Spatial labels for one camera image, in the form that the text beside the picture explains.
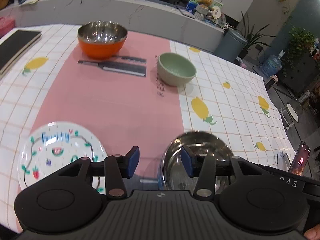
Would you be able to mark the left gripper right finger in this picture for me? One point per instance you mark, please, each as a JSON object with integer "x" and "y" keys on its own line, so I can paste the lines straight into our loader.
{"x": 202, "y": 167}

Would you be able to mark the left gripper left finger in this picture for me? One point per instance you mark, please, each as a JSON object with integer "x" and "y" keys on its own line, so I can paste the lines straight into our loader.
{"x": 117, "y": 167}

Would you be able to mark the blue steel bowl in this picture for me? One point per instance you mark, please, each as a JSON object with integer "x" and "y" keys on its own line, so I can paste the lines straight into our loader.
{"x": 171, "y": 172}

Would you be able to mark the white fruity painted plate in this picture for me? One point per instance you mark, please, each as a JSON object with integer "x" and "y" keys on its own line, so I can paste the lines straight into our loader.
{"x": 53, "y": 146}

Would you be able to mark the green ceramic bowl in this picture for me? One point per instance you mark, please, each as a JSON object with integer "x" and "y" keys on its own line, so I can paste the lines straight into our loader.
{"x": 174, "y": 69}

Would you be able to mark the orange steel bowl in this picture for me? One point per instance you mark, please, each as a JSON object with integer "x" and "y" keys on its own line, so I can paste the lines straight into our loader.
{"x": 101, "y": 40}

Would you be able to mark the person right hand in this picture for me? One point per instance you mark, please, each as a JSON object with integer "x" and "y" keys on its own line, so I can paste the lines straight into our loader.
{"x": 313, "y": 233}

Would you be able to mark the smartphone on stand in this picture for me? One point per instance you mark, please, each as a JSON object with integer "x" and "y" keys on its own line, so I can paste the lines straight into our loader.
{"x": 300, "y": 160}

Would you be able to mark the checked lemon tablecloth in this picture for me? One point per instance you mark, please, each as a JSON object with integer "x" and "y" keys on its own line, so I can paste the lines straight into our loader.
{"x": 48, "y": 83}

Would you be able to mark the blue water jug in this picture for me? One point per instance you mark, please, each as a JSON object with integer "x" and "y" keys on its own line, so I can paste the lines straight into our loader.
{"x": 272, "y": 65}

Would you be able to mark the grey trash bin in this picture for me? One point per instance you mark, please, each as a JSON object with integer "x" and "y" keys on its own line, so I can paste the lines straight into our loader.
{"x": 230, "y": 46}

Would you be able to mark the potted green plant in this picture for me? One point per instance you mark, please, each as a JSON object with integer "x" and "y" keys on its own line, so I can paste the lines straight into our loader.
{"x": 252, "y": 37}

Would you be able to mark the white tv cabinet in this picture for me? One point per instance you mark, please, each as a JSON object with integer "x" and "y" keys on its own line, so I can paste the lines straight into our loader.
{"x": 135, "y": 15}

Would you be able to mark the black notebook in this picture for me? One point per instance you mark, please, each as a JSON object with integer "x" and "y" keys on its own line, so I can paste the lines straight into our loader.
{"x": 15, "y": 45}

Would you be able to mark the teddy bear toy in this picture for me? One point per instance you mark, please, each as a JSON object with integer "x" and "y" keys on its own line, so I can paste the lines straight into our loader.
{"x": 205, "y": 3}

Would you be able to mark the pink plastic case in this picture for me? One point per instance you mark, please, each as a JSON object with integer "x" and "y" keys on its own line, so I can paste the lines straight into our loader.
{"x": 6, "y": 25}

